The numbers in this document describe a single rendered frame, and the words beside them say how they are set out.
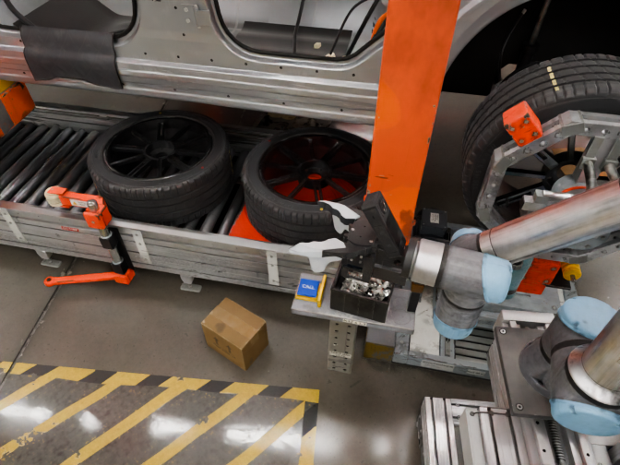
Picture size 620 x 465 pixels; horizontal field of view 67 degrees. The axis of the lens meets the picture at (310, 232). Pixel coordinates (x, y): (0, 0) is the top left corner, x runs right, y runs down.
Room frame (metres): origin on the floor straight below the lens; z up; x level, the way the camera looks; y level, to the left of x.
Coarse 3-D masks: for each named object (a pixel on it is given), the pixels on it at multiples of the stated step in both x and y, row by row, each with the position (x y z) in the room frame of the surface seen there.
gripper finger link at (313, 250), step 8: (328, 240) 0.54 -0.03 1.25; (336, 240) 0.54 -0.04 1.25; (296, 248) 0.52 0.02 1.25; (304, 248) 0.52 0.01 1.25; (312, 248) 0.51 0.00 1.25; (320, 248) 0.51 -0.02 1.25; (328, 248) 0.51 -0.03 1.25; (312, 256) 0.51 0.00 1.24; (320, 256) 0.51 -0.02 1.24; (328, 256) 0.52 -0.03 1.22; (336, 256) 0.52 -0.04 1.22; (312, 264) 0.51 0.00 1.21; (320, 264) 0.51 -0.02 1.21
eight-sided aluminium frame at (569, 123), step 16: (576, 112) 1.14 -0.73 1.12; (544, 128) 1.14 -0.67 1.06; (560, 128) 1.10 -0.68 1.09; (576, 128) 1.08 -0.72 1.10; (592, 128) 1.08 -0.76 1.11; (608, 128) 1.07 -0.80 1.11; (512, 144) 1.16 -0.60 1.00; (528, 144) 1.11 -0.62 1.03; (544, 144) 1.10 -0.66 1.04; (496, 160) 1.12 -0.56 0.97; (512, 160) 1.12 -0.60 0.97; (496, 176) 1.12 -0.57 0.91; (480, 192) 1.17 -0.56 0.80; (496, 192) 1.12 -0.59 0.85; (480, 208) 1.12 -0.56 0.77; (496, 224) 1.11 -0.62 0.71; (608, 240) 1.07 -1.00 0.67; (544, 256) 1.07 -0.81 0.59; (560, 256) 1.06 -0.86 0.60; (576, 256) 1.05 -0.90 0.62; (592, 256) 1.04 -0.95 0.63
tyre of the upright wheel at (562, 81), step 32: (544, 64) 1.38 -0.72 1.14; (576, 64) 1.32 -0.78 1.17; (608, 64) 1.30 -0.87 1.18; (512, 96) 1.30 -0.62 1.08; (544, 96) 1.20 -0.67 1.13; (576, 96) 1.17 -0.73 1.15; (608, 96) 1.15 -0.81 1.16; (480, 128) 1.29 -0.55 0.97; (480, 160) 1.21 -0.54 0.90; (480, 224) 1.20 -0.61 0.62
